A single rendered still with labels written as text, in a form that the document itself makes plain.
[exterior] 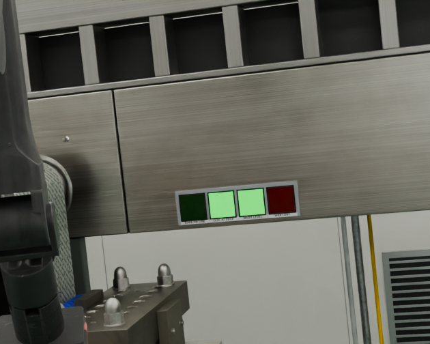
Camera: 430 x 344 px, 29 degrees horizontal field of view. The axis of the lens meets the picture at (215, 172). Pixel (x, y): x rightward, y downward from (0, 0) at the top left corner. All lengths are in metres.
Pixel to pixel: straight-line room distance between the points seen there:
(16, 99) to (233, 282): 3.30
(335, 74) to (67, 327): 0.84
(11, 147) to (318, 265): 3.25
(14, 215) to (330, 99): 0.89
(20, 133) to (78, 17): 0.91
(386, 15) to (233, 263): 2.61
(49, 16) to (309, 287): 2.57
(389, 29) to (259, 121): 0.31
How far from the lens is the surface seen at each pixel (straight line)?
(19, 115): 0.89
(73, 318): 1.03
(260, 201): 1.67
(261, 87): 1.67
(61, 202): 1.67
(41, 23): 1.81
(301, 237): 4.05
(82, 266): 1.80
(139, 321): 1.46
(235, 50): 1.69
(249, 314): 4.16
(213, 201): 1.69
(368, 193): 1.66
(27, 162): 0.89
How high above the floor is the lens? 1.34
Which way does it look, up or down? 3 degrees down
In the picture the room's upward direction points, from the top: 6 degrees counter-clockwise
